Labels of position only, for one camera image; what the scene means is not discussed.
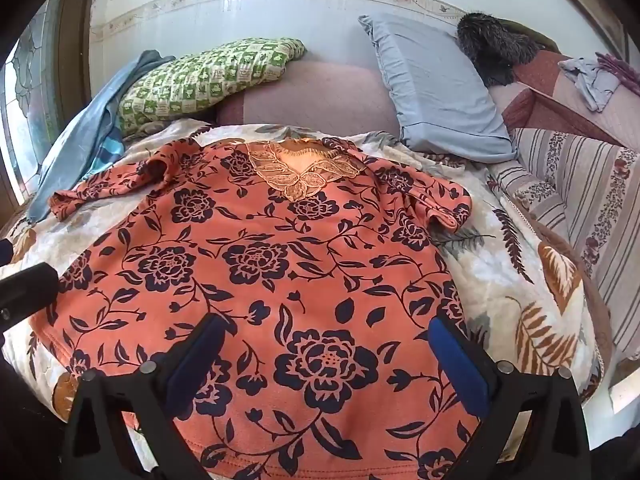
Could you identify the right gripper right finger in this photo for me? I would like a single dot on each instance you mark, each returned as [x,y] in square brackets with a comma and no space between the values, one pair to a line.
[531,426]

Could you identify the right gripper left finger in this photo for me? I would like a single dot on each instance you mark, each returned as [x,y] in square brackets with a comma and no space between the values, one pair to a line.
[97,443]

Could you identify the orange floral blouse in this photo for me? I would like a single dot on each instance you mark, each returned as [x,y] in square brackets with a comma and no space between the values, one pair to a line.
[319,260]

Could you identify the leaf pattern fleece blanket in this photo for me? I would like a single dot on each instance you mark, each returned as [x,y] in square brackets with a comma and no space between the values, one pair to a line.
[522,300]

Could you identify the blue denim garment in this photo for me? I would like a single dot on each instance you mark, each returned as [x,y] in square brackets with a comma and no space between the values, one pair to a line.
[71,157]

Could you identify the teal striped cloth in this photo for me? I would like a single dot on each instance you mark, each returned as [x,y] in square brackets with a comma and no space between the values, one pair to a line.
[111,149]

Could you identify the stained glass window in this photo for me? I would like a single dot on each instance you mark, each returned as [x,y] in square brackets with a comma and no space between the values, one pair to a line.
[30,121]

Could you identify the striped floral bedding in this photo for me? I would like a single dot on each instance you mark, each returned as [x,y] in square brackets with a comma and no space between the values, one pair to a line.
[586,191]

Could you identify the green checkered pillow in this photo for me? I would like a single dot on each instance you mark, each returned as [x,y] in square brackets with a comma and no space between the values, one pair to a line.
[195,82]

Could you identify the light blue pillow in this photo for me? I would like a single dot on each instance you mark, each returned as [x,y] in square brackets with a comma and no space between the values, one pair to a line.
[442,105]

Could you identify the crumpled grey purple cloth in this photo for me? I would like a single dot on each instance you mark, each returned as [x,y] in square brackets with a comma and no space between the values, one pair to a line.
[597,80]

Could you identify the pink mauve bed sheet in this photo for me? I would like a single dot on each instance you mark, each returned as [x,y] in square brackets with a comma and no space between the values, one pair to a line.
[331,98]

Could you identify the black furry garment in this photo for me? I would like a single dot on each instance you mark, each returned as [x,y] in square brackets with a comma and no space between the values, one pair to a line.
[493,49]

